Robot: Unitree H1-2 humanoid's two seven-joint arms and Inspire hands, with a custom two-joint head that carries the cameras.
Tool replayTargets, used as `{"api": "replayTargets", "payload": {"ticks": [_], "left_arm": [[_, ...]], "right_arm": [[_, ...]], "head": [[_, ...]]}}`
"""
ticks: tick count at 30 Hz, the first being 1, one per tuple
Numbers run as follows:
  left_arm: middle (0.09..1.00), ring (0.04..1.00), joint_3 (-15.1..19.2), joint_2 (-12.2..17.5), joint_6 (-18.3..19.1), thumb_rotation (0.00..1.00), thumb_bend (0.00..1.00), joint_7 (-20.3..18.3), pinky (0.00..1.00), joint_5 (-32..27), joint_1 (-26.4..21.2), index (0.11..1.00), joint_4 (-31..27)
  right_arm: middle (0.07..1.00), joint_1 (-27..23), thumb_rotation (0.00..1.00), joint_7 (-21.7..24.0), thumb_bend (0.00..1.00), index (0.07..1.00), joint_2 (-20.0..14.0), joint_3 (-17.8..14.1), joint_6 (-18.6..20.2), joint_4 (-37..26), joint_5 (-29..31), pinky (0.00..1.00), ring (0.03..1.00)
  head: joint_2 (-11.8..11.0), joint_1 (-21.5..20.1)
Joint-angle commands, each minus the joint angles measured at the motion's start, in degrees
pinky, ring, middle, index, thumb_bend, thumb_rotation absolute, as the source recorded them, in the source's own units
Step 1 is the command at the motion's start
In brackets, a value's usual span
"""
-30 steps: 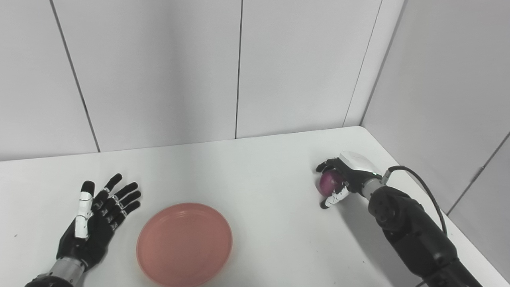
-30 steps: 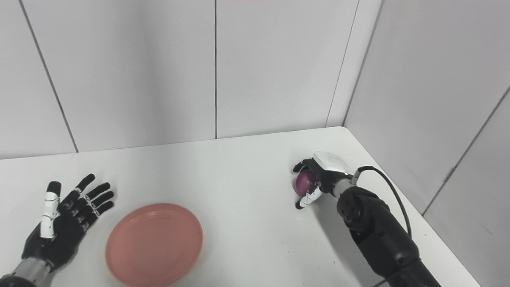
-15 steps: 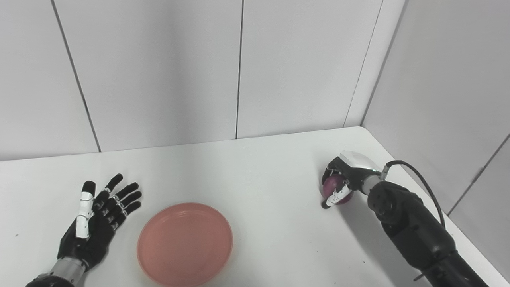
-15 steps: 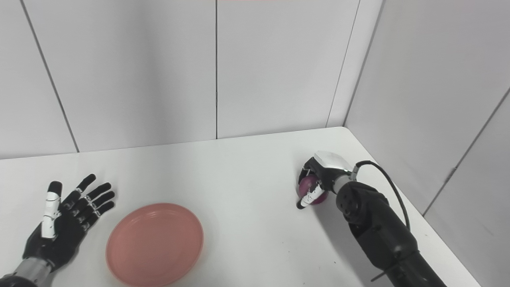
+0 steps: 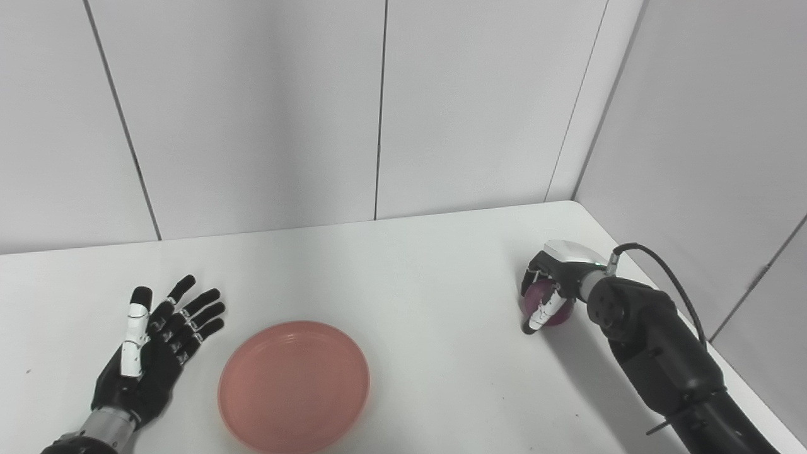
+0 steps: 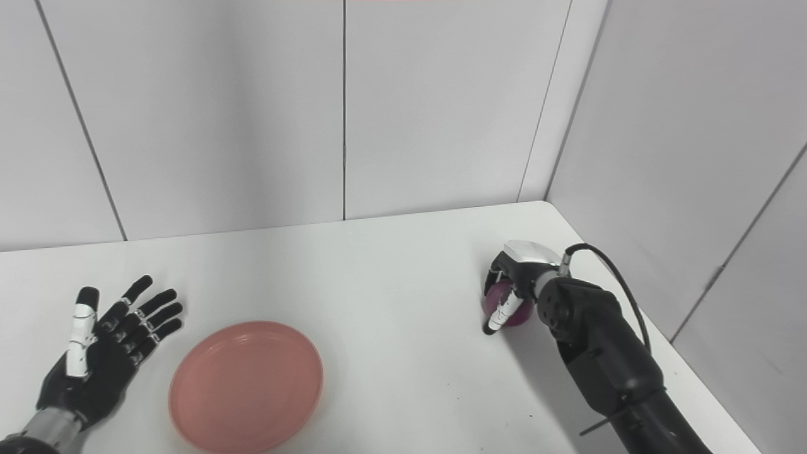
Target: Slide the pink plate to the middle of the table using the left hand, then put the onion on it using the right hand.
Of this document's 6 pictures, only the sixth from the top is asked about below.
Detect black and white right hand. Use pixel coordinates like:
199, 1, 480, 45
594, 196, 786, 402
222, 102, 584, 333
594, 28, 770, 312
482, 240, 566, 336

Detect black and white left hand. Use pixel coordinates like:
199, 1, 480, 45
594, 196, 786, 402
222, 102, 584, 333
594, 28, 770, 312
36, 274, 184, 430

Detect purple red onion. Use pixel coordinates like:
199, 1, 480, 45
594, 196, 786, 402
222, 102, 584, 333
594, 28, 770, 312
484, 282, 534, 327

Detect pink plate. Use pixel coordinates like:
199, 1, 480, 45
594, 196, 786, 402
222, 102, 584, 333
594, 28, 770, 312
168, 321, 325, 454

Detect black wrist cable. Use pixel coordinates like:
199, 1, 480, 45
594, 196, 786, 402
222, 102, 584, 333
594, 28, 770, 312
560, 243, 652, 355

